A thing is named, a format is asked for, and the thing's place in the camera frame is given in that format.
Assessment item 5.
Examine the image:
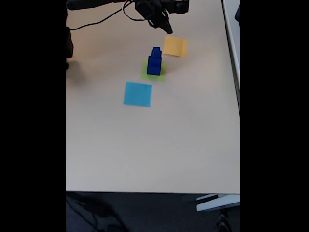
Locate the yellow paper square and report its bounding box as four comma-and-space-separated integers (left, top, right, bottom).
163, 35, 189, 58

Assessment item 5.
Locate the green paper square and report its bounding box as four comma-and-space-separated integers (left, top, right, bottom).
140, 59, 168, 83

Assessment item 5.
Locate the light blue paper square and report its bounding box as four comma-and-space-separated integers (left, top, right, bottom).
123, 81, 153, 108

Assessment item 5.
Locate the large blue cube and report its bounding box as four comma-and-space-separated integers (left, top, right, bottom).
146, 57, 162, 76

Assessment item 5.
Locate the white neighbouring table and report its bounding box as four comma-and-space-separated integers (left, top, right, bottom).
221, 0, 240, 114

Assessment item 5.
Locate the white table foot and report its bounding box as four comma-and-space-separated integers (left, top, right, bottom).
195, 193, 240, 212

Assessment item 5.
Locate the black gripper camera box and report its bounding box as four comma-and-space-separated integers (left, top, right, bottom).
164, 0, 190, 15

